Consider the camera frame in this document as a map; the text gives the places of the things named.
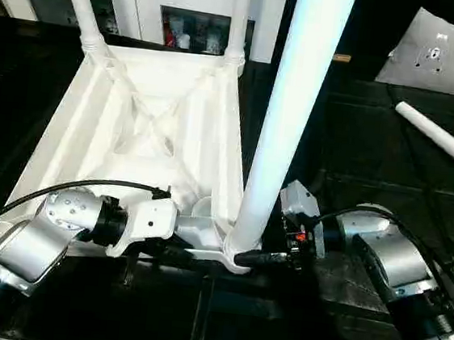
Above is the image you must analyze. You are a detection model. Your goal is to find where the black work mat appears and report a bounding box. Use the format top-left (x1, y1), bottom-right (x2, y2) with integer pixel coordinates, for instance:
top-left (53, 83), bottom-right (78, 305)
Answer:
top-left (0, 11), bottom-right (454, 340)

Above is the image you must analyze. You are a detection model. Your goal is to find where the black cabinet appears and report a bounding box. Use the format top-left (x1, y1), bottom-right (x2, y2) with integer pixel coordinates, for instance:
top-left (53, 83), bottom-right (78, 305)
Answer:
top-left (277, 0), bottom-right (414, 82)

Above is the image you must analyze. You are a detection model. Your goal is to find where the white plastic table top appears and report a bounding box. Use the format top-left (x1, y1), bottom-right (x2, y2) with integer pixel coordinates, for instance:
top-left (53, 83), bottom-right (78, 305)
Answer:
top-left (0, 30), bottom-right (283, 292)

